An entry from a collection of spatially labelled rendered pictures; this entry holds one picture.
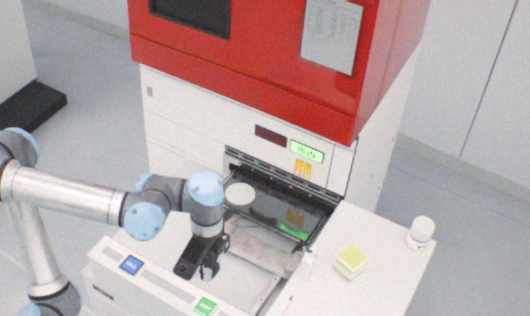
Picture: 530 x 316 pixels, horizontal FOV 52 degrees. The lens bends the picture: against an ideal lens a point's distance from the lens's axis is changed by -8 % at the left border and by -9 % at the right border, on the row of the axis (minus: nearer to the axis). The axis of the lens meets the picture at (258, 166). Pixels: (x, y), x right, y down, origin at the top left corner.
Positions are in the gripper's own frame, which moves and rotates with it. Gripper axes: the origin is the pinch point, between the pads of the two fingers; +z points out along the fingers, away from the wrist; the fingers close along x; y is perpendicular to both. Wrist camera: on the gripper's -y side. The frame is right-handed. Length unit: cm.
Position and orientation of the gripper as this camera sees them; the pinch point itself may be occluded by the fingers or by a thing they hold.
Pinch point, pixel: (203, 280)
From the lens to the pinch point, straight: 151.1
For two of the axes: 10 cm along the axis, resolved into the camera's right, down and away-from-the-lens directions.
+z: -0.6, 7.1, 7.0
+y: 5.0, -5.9, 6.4
